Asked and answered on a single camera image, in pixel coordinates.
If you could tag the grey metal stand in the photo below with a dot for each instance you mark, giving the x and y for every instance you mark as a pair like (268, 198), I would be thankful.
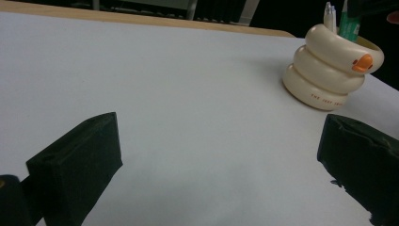
(191, 9)

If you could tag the white pen with pink grip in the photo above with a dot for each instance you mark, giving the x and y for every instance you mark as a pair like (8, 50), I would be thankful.
(330, 19)

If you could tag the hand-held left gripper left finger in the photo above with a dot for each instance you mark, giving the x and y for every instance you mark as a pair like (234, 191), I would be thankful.
(75, 163)

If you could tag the cream duck pen holder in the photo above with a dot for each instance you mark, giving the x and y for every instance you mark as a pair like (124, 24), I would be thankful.
(320, 72)

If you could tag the white table cover sheet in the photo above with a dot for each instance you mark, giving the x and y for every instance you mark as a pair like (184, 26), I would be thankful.
(188, 94)

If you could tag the green and white tube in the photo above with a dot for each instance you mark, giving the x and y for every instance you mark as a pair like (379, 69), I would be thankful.
(348, 29)

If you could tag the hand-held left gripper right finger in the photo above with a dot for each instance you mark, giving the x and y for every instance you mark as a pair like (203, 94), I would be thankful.
(363, 163)

